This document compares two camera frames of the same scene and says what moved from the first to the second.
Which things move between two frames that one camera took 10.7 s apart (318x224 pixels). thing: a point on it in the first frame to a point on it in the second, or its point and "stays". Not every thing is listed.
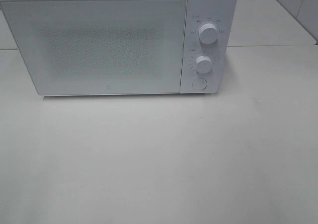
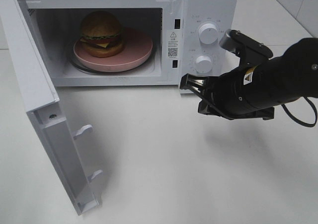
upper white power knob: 208,34 stays
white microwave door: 87,46 to 41,100
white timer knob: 203,64 stays
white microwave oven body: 119,40 stays
